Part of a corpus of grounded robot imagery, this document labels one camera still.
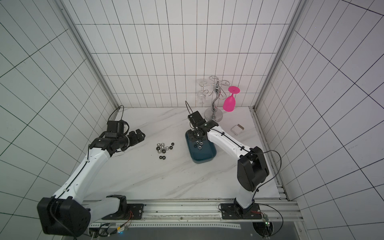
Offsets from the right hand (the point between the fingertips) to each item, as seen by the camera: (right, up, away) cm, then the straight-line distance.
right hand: (187, 136), depth 87 cm
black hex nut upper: (-20, -9, +10) cm, 24 cm away
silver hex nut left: (-17, -7, +11) cm, 21 cm away
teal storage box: (+9, -11, +7) cm, 15 cm away
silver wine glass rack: (+18, +31, +8) cm, 36 cm away
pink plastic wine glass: (+28, +21, +11) cm, 37 cm away
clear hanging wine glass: (+10, +27, +21) cm, 36 cm away
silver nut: (+6, -5, +11) cm, 14 cm away
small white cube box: (+35, +3, +19) cm, 40 cm away
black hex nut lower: (-16, -14, +6) cm, 22 cm away
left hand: (-27, -2, -5) cm, 28 cm away
